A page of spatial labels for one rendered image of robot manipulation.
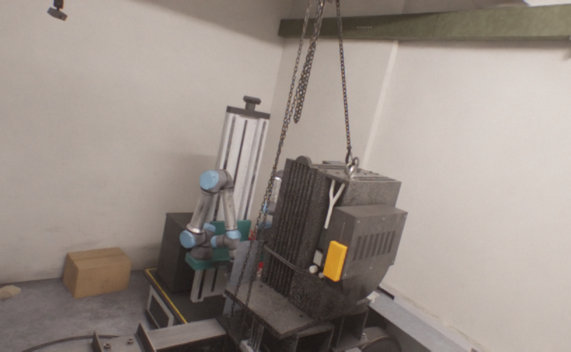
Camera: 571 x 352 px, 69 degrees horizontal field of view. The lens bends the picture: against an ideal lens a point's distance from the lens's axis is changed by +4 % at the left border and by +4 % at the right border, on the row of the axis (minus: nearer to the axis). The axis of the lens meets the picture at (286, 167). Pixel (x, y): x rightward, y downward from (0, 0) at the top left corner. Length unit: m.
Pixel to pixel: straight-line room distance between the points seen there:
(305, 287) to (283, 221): 0.36
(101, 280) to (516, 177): 3.17
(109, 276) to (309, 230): 2.21
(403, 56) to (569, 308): 1.91
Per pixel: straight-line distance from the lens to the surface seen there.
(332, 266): 1.85
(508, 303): 2.82
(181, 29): 3.89
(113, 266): 3.81
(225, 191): 2.62
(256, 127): 2.97
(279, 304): 2.17
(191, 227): 2.65
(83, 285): 3.80
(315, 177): 2.04
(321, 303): 2.09
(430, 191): 3.00
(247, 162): 3.00
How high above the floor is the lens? 1.92
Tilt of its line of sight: 10 degrees down
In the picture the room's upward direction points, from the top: 12 degrees clockwise
